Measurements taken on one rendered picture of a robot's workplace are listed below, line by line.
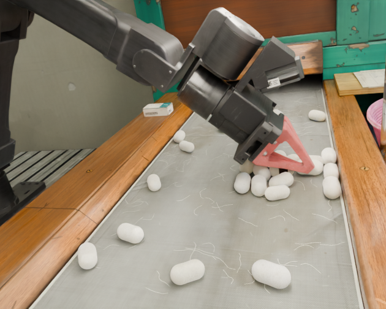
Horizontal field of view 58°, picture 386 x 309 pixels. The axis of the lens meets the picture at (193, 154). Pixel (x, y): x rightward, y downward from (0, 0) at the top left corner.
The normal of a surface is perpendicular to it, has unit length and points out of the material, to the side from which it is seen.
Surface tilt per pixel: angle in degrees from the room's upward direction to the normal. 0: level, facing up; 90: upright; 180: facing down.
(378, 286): 0
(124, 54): 90
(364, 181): 0
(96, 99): 90
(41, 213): 0
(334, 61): 90
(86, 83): 90
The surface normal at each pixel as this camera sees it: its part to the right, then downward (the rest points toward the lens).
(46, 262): 0.57, -0.65
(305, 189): -0.15, -0.91
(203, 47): -0.27, 0.43
